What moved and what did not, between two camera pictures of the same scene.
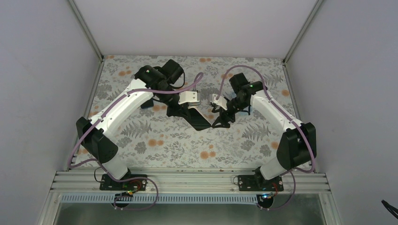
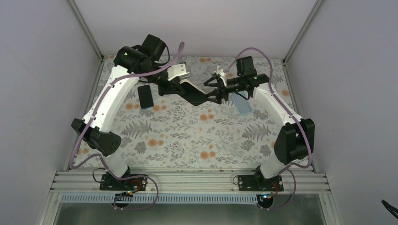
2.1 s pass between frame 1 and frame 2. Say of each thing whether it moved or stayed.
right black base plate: stayed
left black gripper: moved
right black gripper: moved
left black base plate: stayed
